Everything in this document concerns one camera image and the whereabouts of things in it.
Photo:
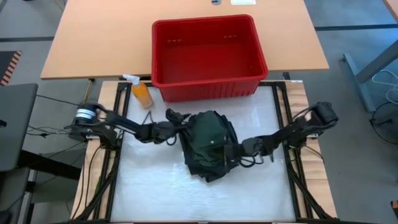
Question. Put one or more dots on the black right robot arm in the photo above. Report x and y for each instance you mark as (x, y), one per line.
(295, 127)

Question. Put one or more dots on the dark blue jeans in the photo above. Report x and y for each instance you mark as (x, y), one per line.
(217, 175)

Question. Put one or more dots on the grey table leg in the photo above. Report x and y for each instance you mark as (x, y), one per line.
(357, 77)

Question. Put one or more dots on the red plastic bin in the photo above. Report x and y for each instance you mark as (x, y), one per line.
(161, 40)

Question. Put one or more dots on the wooden desk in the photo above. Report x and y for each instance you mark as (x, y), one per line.
(102, 37)
(394, 6)

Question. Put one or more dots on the silver metal mounting bracket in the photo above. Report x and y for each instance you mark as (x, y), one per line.
(90, 136)
(312, 136)

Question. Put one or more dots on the orange spray bottle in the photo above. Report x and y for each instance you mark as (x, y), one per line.
(142, 93)

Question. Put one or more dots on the black aluminium table frame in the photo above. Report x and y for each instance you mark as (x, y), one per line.
(122, 85)

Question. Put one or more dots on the hazard-striped floor mat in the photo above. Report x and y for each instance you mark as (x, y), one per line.
(11, 67)

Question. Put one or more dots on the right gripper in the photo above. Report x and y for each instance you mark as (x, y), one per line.
(245, 146)

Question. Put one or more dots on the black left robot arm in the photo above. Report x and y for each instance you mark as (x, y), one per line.
(124, 124)

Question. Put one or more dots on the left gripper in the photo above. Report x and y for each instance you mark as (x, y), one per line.
(164, 130)

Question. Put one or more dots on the white paper sheet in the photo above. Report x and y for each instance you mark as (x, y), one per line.
(243, 2)

